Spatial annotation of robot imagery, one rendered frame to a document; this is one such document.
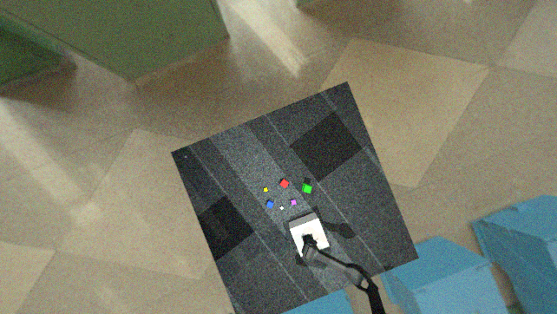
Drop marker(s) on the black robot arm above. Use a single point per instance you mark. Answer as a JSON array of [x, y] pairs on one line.
[[354, 273]]

